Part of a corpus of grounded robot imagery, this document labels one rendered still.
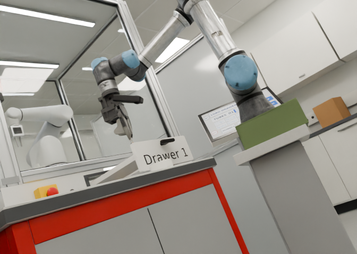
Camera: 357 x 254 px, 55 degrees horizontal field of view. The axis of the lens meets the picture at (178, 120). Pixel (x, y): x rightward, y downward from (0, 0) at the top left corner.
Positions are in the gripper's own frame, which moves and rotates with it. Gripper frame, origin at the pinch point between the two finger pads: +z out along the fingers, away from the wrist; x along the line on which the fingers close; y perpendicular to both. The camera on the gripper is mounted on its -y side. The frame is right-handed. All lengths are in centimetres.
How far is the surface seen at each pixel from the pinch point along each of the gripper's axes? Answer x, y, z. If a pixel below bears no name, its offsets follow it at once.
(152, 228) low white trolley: 49, -10, 35
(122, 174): 4.8, 6.8, 13.2
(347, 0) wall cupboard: -260, -219, -112
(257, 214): -178, -31, 59
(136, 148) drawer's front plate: 11.8, -3.5, 8.0
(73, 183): -0.2, 28.6, 8.1
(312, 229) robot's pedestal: -2, -48, 56
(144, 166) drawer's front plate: 11.5, -3.7, 14.9
